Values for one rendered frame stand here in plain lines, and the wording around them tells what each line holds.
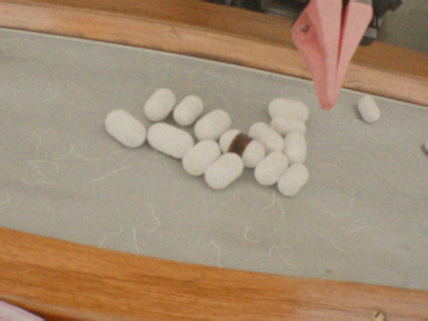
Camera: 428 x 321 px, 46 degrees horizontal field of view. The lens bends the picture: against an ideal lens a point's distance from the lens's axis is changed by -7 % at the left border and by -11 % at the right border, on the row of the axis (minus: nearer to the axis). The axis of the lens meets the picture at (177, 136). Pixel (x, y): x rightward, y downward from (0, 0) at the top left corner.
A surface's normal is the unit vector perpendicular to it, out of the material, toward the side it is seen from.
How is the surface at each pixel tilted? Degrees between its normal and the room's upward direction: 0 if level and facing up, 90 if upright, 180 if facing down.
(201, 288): 0
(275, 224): 0
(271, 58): 45
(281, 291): 0
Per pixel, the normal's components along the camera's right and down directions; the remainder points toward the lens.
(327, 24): 0.04, 0.12
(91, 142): 0.17, -0.80
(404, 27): -0.15, 0.51
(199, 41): 0.07, -0.17
